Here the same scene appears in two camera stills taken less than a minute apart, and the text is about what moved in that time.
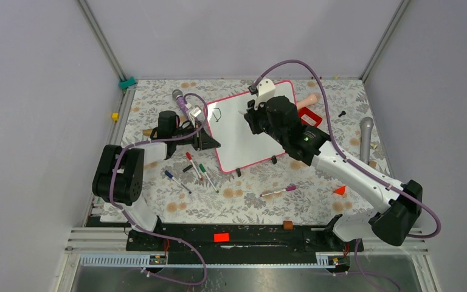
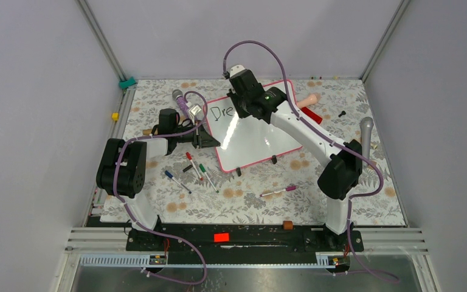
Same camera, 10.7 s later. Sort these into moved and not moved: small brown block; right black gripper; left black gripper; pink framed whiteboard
Moved: right black gripper
Not moved: small brown block; pink framed whiteboard; left black gripper
